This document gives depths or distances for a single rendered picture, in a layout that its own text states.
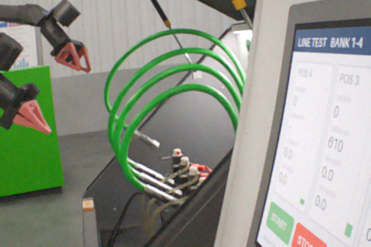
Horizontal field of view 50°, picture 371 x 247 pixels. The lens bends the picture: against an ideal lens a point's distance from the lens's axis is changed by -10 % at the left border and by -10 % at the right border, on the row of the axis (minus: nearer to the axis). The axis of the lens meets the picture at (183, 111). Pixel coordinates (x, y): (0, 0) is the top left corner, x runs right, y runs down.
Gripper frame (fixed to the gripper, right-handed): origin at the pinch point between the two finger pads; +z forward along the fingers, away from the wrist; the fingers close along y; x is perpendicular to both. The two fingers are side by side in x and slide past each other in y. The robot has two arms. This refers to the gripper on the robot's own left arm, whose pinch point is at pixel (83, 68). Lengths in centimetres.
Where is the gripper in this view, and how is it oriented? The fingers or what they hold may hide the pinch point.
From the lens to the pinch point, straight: 120.3
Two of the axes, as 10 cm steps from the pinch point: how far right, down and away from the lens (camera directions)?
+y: 3.5, 0.3, 9.3
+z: 6.7, 6.9, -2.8
